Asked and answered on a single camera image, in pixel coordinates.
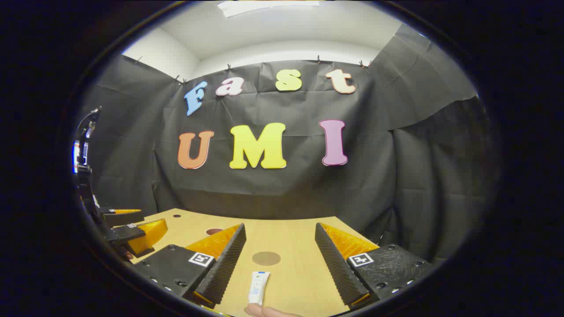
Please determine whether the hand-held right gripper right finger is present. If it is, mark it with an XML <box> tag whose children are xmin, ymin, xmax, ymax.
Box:
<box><xmin>315</xmin><ymin>222</ymin><xmax>434</xmax><ymax>311</ymax></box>

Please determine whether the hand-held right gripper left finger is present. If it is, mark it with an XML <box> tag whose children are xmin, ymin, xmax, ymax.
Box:
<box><xmin>132</xmin><ymin>223</ymin><xmax>247</xmax><ymax>309</ymax></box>

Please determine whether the white toothpaste tube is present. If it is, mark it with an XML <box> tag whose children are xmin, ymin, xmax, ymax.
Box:
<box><xmin>248</xmin><ymin>271</ymin><xmax>271</xmax><ymax>306</ymax></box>

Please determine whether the wooden desktop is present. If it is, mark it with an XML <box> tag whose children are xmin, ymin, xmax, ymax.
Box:
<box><xmin>128</xmin><ymin>208</ymin><xmax>379</xmax><ymax>317</ymax></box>

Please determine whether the computer monitor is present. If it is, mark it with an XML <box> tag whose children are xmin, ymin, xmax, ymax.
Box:
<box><xmin>73</xmin><ymin>140</ymin><xmax>89</xmax><ymax>173</ymax></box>

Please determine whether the black backdrop cloth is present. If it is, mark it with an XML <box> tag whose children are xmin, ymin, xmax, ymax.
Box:
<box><xmin>75</xmin><ymin>24</ymin><xmax>501</xmax><ymax>265</ymax></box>

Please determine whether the ceiling light panel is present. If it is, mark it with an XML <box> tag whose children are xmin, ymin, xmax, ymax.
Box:
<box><xmin>217</xmin><ymin>1</ymin><xmax>320</xmax><ymax>18</ymax></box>

